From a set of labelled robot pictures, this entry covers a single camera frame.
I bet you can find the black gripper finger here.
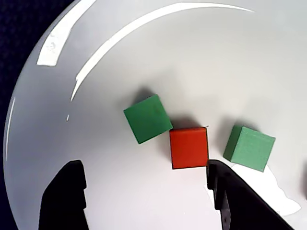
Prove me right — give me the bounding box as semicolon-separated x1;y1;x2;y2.
38;160;90;230
207;159;297;230

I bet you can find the green cube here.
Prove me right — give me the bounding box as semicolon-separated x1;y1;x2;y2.
223;125;276;173
123;93;174;145

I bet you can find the red cube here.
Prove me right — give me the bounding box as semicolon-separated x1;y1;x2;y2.
169;126;209;170

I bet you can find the white round plate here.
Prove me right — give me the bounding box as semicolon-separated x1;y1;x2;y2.
2;0;307;230

